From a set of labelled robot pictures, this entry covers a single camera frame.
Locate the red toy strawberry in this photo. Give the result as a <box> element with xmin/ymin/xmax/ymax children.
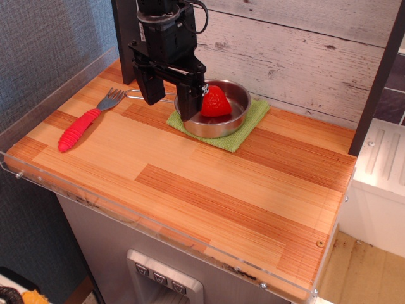
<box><xmin>200</xmin><ymin>85</ymin><xmax>232</xmax><ymax>117</ymax></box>

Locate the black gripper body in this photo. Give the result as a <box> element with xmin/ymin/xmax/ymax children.
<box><xmin>129</xmin><ymin>6</ymin><xmax>207</xmax><ymax>85</ymax></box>

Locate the grey toy fridge cabinet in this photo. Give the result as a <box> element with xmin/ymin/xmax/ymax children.
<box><xmin>57</xmin><ymin>195</ymin><xmax>286</xmax><ymax>303</ymax></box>

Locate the dark post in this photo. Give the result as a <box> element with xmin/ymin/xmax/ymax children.
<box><xmin>348</xmin><ymin>0</ymin><xmax>404</xmax><ymax>156</ymax></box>
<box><xmin>111</xmin><ymin>0</ymin><xmax>140</xmax><ymax>84</ymax></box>

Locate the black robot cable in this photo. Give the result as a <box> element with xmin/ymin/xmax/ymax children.
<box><xmin>177</xmin><ymin>0</ymin><xmax>210</xmax><ymax>35</ymax></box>

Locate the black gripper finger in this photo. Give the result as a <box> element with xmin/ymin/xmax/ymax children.
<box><xmin>176</xmin><ymin>82</ymin><xmax>203</xmax><ymax>121</ymax></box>
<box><xmin>132</xmin><ymin>62</ymin><xmax>165</xmax><ymax>105</ymax></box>

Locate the dark right post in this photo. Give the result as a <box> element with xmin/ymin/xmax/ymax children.
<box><xmin>348</xmin><ymin>0</ymin><xmax>404</xmax><ymax>156</ymax></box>

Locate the clear acrylic guard rail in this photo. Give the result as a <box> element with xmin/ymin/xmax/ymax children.
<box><xmin>6</xmin><ymin>62</ymin><xmax>356</xmax><ymax>303</ymax></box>

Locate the silver pot with handle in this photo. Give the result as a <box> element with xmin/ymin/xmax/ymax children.
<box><xmin>124</xmin><ymin>79</ymin><xmax>252</xmax><ymax>139</ymax></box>

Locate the fork with red handle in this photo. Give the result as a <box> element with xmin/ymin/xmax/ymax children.
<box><xmin>58</xmin><ymin>88</ymin><xmax>125</xmax><ymax>152</ymax></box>

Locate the silver dispenser button panel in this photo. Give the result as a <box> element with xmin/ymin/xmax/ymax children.
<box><xmin>127</xmin><ymin>249</ymin><xmax>204</xmax><ymax>303</ymax></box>

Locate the dark left post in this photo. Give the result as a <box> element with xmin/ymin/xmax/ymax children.
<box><xmin>111</xmin><ymin>0</ymin><xmax>140</xmax><ymax>84</ymax></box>

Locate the green cloth mat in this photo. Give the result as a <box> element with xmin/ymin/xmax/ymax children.
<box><xmin>166</xmin><ymin>100</ymin><xmax>270</xmax><ymax>153</ymax></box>

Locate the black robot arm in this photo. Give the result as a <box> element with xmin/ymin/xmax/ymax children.
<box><xmin>130</xmin><ymin>1</ymin><xmax>208</xmax><ymax>121</ymax></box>

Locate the white plastic cabinet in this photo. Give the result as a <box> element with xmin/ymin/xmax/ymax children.
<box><xmin>339</xmin><ymin>119</ymin><xmax>404</xmax><ymax>257</ymax></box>

